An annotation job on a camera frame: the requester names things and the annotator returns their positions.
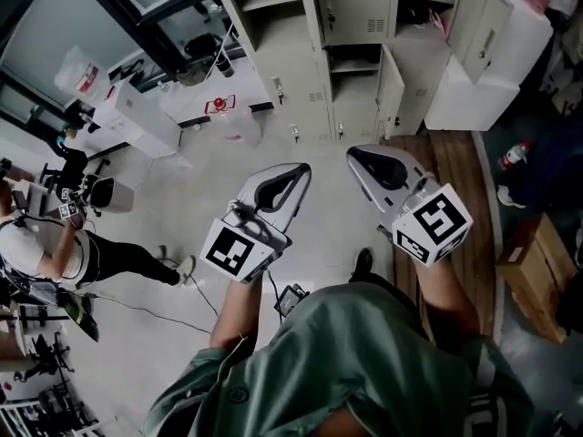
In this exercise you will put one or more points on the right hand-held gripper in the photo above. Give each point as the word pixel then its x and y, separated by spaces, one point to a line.
pixel 437 226

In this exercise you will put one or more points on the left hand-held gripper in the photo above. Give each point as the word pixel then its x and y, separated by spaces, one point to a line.
pixel 228 251

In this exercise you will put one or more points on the white metal locker cabinet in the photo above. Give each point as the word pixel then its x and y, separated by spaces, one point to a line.
pixel 291 75

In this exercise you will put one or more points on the person's left forearm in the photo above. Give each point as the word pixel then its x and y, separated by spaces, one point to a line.
pixel 234 312

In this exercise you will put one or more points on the person's right forearm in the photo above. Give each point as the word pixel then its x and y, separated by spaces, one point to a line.
pixel 444 294

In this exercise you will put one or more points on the wooden slat platform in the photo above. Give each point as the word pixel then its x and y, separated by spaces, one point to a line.
pixel 455 189

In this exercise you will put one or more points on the large white box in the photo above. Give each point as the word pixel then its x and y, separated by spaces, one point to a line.
pixel 473 107

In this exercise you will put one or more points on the black belt device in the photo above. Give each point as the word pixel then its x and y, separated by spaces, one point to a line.
pixel 288 303

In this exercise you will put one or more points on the red label plastic bottle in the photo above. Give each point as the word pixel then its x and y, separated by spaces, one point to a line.
pixel 512 156

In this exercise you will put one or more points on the person's black trousers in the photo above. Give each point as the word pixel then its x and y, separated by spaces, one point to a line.
pixel 401 298

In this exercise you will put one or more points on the black cup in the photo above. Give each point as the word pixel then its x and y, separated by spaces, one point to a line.
pixel 225 68

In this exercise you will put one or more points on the white waste bin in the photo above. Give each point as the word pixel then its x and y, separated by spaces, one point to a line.
pixel 120 198

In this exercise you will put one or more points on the pink packet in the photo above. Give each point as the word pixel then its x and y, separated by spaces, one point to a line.
pixel 439 22

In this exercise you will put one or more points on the white carton box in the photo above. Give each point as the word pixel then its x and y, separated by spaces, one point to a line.
pixel 136 112

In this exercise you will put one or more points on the brown cardboard box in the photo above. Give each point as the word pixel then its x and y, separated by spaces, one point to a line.
pixel 537 267

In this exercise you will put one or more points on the person's green shirt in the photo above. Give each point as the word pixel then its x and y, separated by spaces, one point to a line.
pixel 355 362

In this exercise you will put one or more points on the black office chair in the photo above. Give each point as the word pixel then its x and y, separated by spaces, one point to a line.
pixel 75 164

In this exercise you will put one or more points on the clear plastic bag red label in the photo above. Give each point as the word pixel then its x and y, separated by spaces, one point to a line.
pixel 77 71

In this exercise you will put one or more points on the black framed glass partition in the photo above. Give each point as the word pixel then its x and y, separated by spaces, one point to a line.
pixel 54 25

